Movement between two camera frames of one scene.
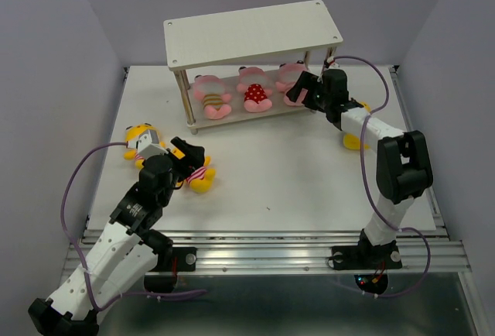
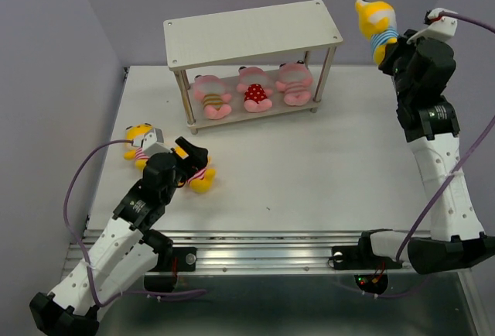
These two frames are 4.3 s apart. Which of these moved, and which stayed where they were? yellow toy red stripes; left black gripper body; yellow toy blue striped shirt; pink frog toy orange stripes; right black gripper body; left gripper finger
Moved: yellow toy blue striped shirt; right black gripper body
Stayed: left gripper finger; left black gripper body; yellow toy red stripes; pink frog toy orange stripes
